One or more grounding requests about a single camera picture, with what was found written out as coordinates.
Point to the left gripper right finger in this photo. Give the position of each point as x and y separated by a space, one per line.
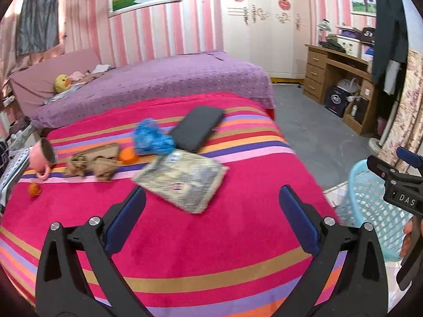
304 220

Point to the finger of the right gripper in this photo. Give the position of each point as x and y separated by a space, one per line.
382 169
410 158

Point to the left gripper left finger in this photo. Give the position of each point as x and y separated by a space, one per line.
120 220

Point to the brown paper bag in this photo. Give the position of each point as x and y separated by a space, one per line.
102 161

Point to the orange round cap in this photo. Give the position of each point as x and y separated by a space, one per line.
128 156

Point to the printed snack bag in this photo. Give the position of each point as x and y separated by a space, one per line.
187 180

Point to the blue wrapper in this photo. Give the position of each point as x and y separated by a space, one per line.
149 140

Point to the person's right hand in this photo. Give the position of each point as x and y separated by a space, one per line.
406 244

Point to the light blue plastic basket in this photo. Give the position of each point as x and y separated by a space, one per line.
364 203

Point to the wooden desk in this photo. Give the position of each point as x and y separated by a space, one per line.
325 68

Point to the black shopping bag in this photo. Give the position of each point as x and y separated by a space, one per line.
336 100

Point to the pink striped blanket bed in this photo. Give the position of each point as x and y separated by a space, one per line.
237 258

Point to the pink ceramic mug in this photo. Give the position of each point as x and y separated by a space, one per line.
42 158

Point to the black rectangular case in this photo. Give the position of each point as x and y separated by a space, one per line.
191 133

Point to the dark hanging coat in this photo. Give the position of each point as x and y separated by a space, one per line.
390 44

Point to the white storage box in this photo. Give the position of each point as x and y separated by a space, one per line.
352 46

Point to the yellow duck plush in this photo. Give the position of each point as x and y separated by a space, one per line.
62 83

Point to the purple dotted bed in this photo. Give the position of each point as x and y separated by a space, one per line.
176 76

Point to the white wardrobe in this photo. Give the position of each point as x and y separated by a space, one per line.
272 34

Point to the grey window curtain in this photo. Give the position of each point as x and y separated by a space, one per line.
38 27

